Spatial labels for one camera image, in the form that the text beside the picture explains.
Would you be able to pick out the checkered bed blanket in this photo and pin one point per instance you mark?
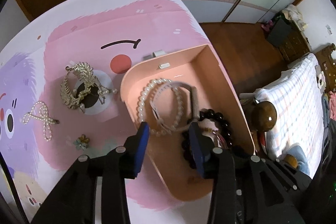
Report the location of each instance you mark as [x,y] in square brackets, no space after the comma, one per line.
[298,103]

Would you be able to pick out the cartoon monster table mat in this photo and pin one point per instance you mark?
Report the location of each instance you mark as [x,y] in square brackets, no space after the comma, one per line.
[55,182]

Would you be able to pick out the gold leaf hair comb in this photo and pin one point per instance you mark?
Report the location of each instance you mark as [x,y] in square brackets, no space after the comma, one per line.
[80,82]

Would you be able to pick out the green flower earring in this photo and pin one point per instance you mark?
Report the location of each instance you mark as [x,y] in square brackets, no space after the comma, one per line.
[82,142]

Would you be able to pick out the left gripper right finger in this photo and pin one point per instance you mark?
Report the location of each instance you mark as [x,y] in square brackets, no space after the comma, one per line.
[205,153]

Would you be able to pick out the round wooden bedpost knob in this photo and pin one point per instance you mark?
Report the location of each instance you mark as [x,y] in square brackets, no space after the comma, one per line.
[264,116]

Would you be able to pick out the pink smart watch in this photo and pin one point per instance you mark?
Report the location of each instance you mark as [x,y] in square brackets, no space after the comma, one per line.
[176,86]

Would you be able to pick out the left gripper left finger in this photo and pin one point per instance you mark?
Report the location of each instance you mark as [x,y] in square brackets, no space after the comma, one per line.
[133,157]

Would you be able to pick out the pink jewelry tray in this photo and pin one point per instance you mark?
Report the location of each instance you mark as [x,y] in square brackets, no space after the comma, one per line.
[200,67]

